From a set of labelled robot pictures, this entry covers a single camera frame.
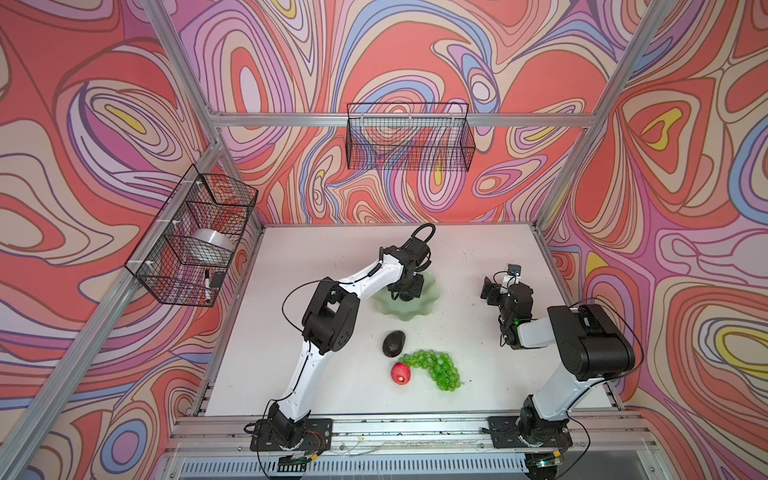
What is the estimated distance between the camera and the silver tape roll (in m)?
0.70

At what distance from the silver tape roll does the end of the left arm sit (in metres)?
0.41

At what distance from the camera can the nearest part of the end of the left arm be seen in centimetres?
73
